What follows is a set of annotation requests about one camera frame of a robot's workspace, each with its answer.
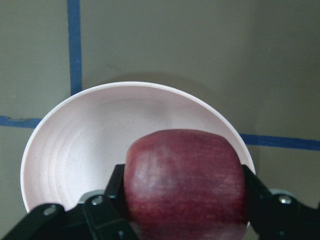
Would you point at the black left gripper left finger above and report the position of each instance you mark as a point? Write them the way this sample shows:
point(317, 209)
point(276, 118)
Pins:
point(98, 215)

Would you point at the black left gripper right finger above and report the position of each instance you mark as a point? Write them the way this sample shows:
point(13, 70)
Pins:
point(277, 215)

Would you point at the red apple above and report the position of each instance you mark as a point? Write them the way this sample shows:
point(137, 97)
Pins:
point(184, 184)

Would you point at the pink plate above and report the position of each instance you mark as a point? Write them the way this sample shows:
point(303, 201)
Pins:
point(75, 147)

